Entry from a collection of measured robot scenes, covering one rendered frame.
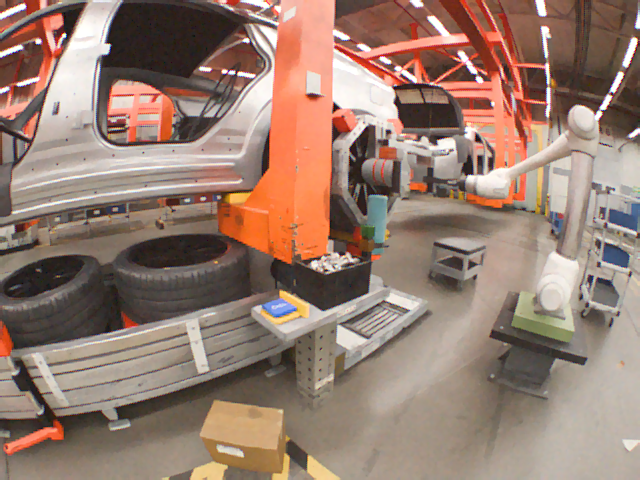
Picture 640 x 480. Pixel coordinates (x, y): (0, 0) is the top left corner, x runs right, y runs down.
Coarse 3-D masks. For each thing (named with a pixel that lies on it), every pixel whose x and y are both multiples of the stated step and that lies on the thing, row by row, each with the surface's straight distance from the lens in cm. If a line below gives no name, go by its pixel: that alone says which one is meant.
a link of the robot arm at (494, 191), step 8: (488, 176) 130; (496, 176) 134; (480, 184) 128; (488, 184) 127; (496, 184) 126; (504, 184) 127; (480, 192) 129; (488, 192) 127; (496, 192) 127; (504, 192) 127
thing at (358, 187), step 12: (360, 144) 167; (360, 156) 141; (348, 168) 134; (360, 168) 148; (348, 180) 136; (360, 180) 148; (360, 192) 169; (372, 192) 164; (384, 192) 159; (360, 204) 161
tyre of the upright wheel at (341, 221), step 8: (352, 112) 136; (360, 112) 141; (368, 112) 147; (336, 128) 126; (336, 136) 126; (336, 208) 126; (336, 216) 127; (344, 216) 131; (336, 224) 130; (344, 224) 132; (352, 224) 137; (352, 232) 139
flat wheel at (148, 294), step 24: (168, 240) 150; (192, 240) 149; (216, 240) 140; (120, 264) 118; (144, 264) 125; (168, 264) 121; (192, 264) 105; (216, 264) 102; (240, 264) 110; (120, 288) 117; (144, 288) 103; (168, 288) 98; (192, 288) 98; (216, 288) 102; (240, 288) 112; (144, 312) 108; (168, 312) 103
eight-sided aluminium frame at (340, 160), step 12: (360, 120) 128; (372, 120) 135; (348, 132) 126; (360, 132) 126; (336, 144) 119; (348, 144) 118; (336, 156) 119; (348, 156) 118; (336, 168) 119; (336, 180) 119; (336, 192) 118; (348, 192) 119; (348, 204) 120; (396, 204) 153; (348, 216) 128; (360, 216) 127
